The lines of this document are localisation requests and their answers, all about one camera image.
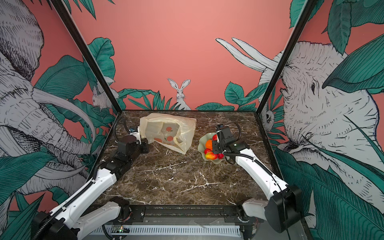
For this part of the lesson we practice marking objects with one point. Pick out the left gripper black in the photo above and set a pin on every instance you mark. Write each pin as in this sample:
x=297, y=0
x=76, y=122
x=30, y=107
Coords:
x=145, y=149

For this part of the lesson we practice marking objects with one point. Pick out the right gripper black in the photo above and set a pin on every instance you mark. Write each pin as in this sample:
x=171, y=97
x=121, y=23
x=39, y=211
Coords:
x=215, y=147

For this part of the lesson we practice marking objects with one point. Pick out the orange fruit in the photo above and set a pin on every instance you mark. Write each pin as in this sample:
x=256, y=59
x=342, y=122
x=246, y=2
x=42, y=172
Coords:
x=209, y=144

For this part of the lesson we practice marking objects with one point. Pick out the translucent plastic fruit bag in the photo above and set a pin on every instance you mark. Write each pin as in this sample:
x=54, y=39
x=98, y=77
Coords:
x=173, y=132

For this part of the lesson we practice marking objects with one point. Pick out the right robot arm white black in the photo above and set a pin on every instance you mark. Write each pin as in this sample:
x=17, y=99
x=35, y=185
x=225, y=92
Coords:
x=284, y=206

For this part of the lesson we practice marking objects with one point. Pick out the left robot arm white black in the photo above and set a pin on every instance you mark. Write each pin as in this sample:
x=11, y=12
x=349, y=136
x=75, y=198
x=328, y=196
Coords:
x=68, y=221

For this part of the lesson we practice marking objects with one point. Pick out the red yellow green apple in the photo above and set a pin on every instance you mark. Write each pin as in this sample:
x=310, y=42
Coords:
x=211, y=156

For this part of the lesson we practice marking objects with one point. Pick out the light green scalloped bowl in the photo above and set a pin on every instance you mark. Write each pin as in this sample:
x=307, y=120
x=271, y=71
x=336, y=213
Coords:
x=205, y=147

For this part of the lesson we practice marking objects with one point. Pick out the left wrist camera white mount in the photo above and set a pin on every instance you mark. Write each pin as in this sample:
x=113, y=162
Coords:
x=135, y=131

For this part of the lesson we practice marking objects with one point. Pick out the black front mounting rail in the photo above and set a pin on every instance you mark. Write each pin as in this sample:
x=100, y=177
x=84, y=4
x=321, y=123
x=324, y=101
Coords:
x=230, y=213

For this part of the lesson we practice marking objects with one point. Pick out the white slotted cable duct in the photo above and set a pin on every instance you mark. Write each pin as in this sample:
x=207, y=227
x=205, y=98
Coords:
x=168, y=230

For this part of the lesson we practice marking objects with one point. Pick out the black frame post right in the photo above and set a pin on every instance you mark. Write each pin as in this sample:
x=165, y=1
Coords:
x=298, y=29

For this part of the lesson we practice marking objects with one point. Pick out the black frame post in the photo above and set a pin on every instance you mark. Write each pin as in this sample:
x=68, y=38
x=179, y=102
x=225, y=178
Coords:
x=64, y=15
x=298, y=29

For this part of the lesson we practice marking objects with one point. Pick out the black frame post left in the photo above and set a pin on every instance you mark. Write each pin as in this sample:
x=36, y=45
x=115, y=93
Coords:
x=64, y=15

